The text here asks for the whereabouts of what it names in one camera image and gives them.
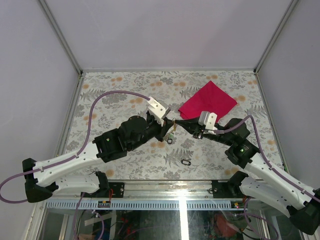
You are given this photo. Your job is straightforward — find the large metal keyring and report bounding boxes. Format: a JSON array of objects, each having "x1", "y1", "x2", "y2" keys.
[{"x1": 163, "y1": 122, "x2": 177, "y2": 142}]

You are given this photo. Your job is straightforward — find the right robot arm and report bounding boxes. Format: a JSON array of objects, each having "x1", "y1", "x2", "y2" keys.
[{"x1": 176, "y1": 117, "x2": 320, "y2": 235}]

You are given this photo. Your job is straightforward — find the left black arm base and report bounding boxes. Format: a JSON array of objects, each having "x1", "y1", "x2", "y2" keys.
[{"x1": 96, "y1": 182, "x2": 125, "y2": 199}]

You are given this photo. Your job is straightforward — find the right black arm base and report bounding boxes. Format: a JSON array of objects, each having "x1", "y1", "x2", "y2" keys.
[{"x1": 207, "y1": 180, "x2": 237, "y2": 199}]

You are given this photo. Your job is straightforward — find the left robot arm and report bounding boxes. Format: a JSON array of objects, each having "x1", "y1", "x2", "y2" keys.
[{"x1": 22, "y1": 113, "x2": 174, "y2": 203}]

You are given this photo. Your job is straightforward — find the folded magenta cloth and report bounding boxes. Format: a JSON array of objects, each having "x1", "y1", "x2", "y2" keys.
[{"x1": 178, "y1": 81, "x2": 237, "y2": 123}]

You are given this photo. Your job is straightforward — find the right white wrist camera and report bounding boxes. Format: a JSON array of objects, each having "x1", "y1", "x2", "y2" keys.
[{"x1": 198, "y1": 111, "x2": 218, "y2": 134}]

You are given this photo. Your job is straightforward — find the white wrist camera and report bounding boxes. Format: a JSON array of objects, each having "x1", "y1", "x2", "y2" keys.
[
  {"x1": 147, "y1": 96, "x2": 171, "y2": 126},
  {"x1": 198, "y1": 111, "x2": 218, "y2": 134}
]

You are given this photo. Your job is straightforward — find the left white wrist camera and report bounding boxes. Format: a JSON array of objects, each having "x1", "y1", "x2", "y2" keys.
[{"x1": 147, "y1": 96, "x2": 171, "y2": 126}]

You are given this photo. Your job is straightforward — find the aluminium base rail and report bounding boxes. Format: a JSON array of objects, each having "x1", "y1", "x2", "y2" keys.
[{"x1": 44, "y1": 180, "x2": 248, "y2": 211}]

